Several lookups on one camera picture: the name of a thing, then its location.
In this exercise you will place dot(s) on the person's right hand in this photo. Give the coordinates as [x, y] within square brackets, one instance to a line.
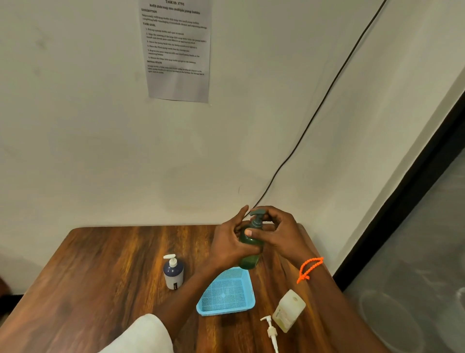
[285, 240]

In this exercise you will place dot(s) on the person's left hand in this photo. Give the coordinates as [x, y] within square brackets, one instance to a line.
[225, 243]

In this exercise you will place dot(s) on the person's right thumb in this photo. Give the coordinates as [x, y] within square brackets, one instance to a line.
[259, 235]

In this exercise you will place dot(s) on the person's left thumb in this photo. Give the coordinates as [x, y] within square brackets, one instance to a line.
[241, 216]

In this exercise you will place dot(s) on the green pump bottle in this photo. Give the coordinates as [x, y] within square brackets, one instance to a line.
[251, 259]

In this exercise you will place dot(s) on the person's right forearm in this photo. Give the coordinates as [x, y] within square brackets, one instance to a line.
[338, 312]

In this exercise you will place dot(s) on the person's left forearm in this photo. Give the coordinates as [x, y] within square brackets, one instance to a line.
[189, 294]

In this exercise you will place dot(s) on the blue plastic mesh basket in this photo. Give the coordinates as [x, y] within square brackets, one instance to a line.
[227, 294]

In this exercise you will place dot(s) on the pale yellow bottle without pump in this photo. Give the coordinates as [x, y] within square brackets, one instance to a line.
[289, 311]

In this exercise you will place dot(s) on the dark blue white pump bottle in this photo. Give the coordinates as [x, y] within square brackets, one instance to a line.
[173, 272]

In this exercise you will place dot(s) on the white pump head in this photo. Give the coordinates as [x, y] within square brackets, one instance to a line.
[271, 332]

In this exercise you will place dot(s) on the white sleeve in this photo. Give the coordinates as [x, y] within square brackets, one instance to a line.
[141, 336]

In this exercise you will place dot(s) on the grey bucket behind glass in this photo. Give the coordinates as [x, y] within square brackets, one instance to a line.
[390, 323]

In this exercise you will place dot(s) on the printed paper sheet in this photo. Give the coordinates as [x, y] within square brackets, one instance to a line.
[176, 51]

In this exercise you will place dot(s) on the black door frame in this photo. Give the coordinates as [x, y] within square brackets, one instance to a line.
[396, 203]

